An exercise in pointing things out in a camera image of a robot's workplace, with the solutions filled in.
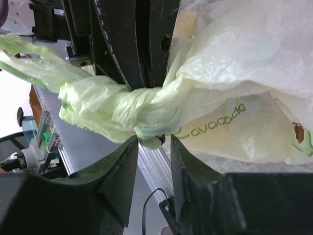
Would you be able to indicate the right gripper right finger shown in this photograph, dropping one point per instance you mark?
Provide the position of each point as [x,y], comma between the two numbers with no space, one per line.
[210,203]

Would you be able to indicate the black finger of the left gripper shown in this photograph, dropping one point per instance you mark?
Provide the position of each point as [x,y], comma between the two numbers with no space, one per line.
[118,24]

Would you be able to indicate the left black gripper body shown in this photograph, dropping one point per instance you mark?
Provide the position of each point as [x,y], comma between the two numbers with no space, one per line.
[67,20]

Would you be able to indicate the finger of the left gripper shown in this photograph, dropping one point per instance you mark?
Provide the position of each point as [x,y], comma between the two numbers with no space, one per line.
[163,14]

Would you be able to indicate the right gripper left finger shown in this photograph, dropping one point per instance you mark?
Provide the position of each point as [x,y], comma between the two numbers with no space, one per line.
[93,201]

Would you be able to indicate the green avocado print plastic bag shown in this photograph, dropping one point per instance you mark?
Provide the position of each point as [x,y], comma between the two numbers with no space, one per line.
[241,87]

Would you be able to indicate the black office chair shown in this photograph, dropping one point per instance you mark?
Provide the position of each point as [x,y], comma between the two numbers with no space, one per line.
[11,144]

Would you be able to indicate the blue water bottle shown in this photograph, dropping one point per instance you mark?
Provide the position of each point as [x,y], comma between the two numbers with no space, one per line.
[29,128]

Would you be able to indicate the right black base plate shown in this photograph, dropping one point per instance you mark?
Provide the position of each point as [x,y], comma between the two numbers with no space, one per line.
[167,208]

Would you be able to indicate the aluminium rail frame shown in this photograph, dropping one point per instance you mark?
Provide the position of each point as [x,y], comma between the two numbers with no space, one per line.
[81,148]

